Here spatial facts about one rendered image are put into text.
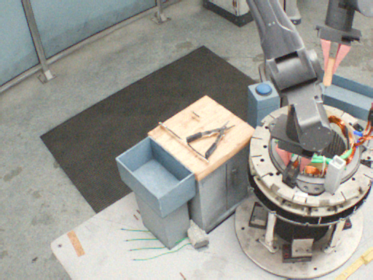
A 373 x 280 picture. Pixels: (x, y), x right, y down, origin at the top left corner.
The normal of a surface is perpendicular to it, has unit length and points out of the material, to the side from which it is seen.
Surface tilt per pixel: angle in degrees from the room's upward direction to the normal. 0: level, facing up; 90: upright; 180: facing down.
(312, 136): 89
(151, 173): 0
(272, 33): 74
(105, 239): 0
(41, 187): 0
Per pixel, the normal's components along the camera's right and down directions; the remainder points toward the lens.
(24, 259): -0.07, -0.69
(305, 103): -0.45, -0.57
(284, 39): -0.11, 0.51
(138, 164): 0.66, 0.51
